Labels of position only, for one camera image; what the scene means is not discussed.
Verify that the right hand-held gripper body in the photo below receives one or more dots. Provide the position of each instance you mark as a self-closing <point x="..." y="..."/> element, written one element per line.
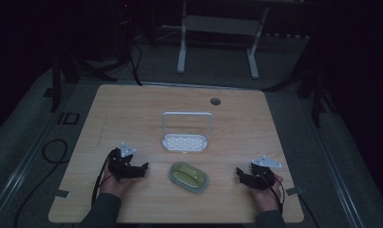
<point x="263" y="175"/>

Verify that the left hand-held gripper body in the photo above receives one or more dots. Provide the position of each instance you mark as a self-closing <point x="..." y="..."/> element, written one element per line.
<point x="124" y="166"/>

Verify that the person's left hand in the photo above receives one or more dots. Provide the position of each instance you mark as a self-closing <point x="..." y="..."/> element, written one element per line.
<point x="114" y="186"/>

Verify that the person's right hand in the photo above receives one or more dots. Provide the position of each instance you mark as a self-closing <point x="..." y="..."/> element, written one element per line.
<point x="268" y="198"/>

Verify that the grey tape piece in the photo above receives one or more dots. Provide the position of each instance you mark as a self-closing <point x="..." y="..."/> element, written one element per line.
<point x="294" y="191"/>
<point x="61" y="193"/>

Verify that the grey soap dish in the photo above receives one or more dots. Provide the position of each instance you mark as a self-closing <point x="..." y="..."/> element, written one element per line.
<point x="189" y="186"/>

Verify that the black tripod stand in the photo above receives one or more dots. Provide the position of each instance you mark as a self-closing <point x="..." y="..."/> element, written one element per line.
<point x="57" y="85"/>
<point x="317" y="101"/>

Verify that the white metal stand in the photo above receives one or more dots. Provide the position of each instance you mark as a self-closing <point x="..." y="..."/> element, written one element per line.
<point x="217" y="25"/>

